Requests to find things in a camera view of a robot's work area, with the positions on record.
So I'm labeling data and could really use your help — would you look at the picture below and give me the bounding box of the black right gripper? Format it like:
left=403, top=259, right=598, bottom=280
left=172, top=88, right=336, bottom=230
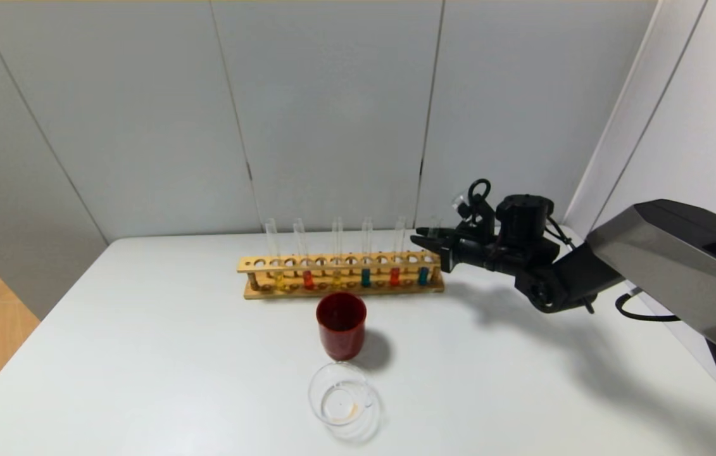
left=410, top=227, right=492, bottom=274

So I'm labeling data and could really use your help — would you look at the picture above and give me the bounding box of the test tube blue liquid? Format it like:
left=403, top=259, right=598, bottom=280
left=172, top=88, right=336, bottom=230
left=417, top=217, right=441, bottom=287
left=360, top=217, right=374, bottom=289

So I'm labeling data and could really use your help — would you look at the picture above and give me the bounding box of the test tube red liquid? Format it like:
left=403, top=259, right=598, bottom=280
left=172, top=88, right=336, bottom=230
left=293, top=218, right=316, bottom=291
left=389, top=215, right=408, bottom=287

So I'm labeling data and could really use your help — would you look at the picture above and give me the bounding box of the wooden test tube rack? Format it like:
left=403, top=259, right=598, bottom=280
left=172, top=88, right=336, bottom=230
left=237, top=250, right=446, bottom=300

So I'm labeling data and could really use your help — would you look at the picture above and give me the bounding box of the test tube yellow liquid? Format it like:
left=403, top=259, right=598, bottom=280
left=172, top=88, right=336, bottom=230
left=265, top=218, right=287, bottom=291
left=331, top=217, right=345, bottom=289

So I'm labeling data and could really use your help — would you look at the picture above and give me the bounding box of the red plastic cup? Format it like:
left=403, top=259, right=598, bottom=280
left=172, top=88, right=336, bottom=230
left=316, top=291, right=368, bottom=362

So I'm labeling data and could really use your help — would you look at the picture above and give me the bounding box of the clear glass dish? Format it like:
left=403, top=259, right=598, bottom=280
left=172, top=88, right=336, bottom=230
left=308, top=360, right=382, bottom=443

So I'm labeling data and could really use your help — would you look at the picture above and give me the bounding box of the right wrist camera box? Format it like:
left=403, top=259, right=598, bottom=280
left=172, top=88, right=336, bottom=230
left=451, top=190, right=496, bottom=238

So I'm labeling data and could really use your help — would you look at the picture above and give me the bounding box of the black camera cable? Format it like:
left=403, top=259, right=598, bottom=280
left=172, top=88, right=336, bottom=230
left=467, top=179, right=493, bottom=210

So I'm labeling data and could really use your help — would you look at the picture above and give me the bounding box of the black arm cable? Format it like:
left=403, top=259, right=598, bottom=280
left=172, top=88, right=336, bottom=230
left=615, top=291, right=681, bottom=322

